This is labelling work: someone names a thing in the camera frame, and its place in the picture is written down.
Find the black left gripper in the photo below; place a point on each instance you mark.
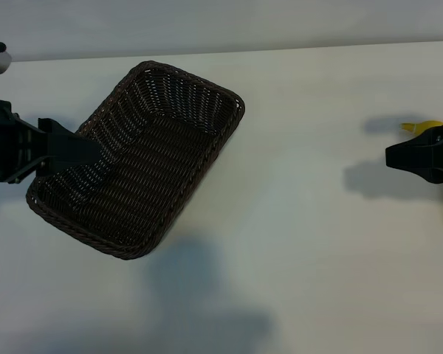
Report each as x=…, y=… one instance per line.
x=3, y=147

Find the dark brown wicker basket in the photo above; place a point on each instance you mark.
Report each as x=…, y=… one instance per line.
x=151, y=166

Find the yellow banana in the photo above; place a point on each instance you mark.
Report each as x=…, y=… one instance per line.
x=428, y=126

